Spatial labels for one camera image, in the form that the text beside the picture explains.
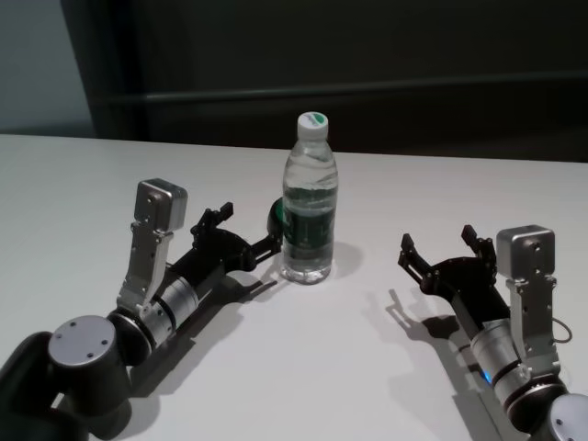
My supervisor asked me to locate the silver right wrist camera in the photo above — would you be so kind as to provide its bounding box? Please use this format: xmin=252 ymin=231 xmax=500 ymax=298
xmin=495 ymin=223 xmax=562 ymax=368

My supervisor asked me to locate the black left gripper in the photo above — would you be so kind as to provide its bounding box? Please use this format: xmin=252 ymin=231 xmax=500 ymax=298
xmin=167 ymin=201 xmax=284 ymax=295

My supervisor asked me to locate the grey horizontal rail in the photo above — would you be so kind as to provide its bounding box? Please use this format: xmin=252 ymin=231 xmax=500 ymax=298
xmin=144 ymin=87 xmax=588 ymax=103

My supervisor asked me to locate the thin right wrist cable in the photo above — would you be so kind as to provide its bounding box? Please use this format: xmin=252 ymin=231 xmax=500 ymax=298
xmin=553 ymin=318 xmax=573 ymax=345

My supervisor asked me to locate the dark vertical frame post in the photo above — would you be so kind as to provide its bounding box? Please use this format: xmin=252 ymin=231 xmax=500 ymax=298
xmin=105 ymin=0 xmax=153 ymax=141

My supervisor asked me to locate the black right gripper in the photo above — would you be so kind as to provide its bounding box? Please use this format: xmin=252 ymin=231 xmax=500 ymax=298
xmin=398 ymin=224 xmax=514 ymax=330

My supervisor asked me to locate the clear water bottle green label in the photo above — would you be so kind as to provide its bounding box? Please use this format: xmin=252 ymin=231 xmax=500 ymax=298
xmin=279 ymin=111 xmax=335 ymax=285

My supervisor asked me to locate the green YES button black base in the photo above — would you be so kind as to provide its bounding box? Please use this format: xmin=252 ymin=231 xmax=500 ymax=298
xmin=266 ymin=198 xmax=286 ymax=240

